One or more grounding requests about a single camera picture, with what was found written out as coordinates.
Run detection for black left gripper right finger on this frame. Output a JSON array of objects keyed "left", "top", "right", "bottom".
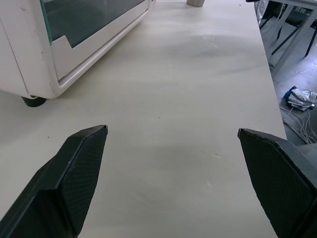
[{"left": 237, "top": 127, "right": 317, "bottom": 238}]

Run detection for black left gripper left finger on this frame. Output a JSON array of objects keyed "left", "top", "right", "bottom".
[{"left": 0, "top": 124, "right": 108, "bottom": 238}]

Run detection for black round rubber foot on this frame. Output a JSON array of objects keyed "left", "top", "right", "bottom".
[{"left": 20, "top": 96, "right": 47, "bottom": 108}]

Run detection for white glass-door appliance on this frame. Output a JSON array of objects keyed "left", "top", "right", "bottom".
[{"left": 0, "top": 0, "right": 157, "bottom": 100}]

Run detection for crumpled grey blue cloth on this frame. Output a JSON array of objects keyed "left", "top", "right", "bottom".
[{"left": 283, "top": 86, "right": 317, "bottom": 112}]

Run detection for black chair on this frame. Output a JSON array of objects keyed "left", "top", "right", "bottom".
[{"left": 259, "top": 0, "right": 317, "bottom": 57}]

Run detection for grey office desk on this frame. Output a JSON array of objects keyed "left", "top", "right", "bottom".
[{"left": 269, "top": 0, "right": 317, "bottom": 72}]

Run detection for white floor cables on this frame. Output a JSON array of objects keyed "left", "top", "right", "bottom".
[{"left": 279, "top": 105, "right": 317, "bottom": 144}]

